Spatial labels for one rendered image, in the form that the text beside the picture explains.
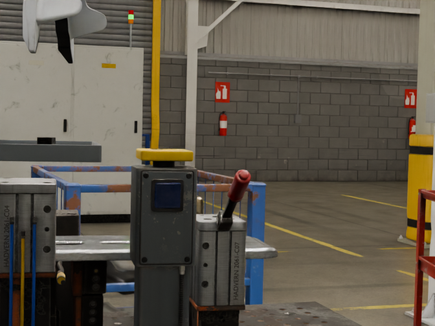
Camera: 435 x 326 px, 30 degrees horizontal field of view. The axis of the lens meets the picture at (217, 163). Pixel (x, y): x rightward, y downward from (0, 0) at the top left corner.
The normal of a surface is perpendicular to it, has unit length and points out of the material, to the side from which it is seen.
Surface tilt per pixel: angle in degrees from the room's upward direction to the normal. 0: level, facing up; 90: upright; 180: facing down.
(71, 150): 90
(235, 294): 90
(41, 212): 90
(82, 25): 123
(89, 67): 90
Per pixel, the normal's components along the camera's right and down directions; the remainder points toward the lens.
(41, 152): 0.20, 0.06
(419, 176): -0.94, 0.00
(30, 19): -0.07, -0.18
